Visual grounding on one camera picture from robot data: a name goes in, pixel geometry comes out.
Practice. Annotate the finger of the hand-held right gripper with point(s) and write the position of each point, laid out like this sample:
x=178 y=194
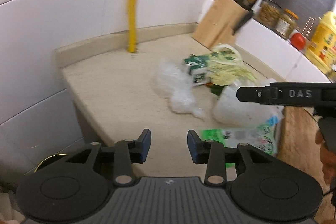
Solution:
x=252 y=95

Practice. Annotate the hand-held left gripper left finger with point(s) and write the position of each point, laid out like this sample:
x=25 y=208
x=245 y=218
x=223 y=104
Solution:
x=145 y=145

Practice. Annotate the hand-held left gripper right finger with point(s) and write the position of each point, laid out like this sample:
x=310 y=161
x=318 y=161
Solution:
x=193 y=146

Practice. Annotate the white foam net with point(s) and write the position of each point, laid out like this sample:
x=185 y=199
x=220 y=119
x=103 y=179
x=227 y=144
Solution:
x=236 y=111

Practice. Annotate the pale napa cabbage bunch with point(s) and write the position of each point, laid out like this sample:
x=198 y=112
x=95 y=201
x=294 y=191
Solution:
x=231 y=66

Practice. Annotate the printed plastic wrapper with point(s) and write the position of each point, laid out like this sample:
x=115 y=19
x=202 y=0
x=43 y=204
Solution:
x=246 y=136

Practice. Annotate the clear plastic bag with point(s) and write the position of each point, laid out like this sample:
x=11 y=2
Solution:
x=173 y=85

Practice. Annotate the person's right hand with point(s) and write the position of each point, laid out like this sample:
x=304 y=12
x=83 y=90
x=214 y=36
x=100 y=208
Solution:
x=330 y=163

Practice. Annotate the large dark green leaf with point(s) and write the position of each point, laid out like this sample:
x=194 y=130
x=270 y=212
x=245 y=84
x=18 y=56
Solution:
x=216 y=88

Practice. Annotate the wooden cutting board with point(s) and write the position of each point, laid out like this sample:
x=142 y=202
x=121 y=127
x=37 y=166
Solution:
x=296 y=140

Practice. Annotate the red tomato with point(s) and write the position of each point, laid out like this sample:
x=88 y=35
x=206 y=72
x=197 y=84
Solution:
x=298 y=41

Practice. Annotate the yellow oil jug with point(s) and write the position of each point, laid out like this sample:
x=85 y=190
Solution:
x=323 y=43

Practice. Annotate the green and white carton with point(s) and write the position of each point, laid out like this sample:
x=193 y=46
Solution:
x=195 y=70

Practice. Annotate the orange lidded pickle jar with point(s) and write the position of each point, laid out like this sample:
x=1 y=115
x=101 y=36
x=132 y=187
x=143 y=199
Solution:
x=286 y=24

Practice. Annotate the glass jar with grains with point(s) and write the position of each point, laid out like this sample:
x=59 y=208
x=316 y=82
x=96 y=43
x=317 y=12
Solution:
x=269 y=12

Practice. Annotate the wooden knife block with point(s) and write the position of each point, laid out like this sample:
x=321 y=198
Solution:
x=215 y=19

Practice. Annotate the yellow pipe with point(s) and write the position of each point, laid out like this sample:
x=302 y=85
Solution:
x=134 y=3

